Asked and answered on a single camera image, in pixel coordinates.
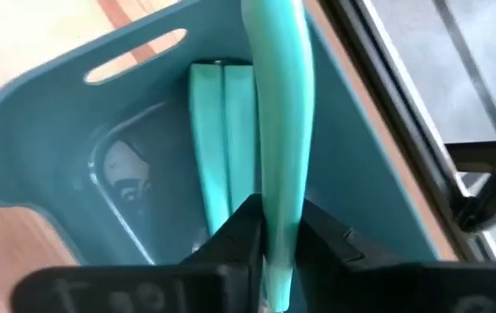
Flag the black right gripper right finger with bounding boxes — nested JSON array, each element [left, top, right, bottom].
[[293, 198, 496, 313]]

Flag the black aluminium table frame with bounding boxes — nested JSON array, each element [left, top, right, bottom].
[[316, 0, 492, 262]]

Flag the teal plastic bin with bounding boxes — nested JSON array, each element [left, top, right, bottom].
[[0, 0, 442, 267]]

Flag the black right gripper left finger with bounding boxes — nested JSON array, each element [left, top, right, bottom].
[[10, 193, 267, 313]]

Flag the black frame bracket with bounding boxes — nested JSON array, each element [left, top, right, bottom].
[[445, 139, 496, 235]]

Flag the teal-handled silver utensil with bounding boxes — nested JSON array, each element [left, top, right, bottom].
[[188, 63, 231, 238], [222, 63, 261, 205], [241, 0, 317, 313]]

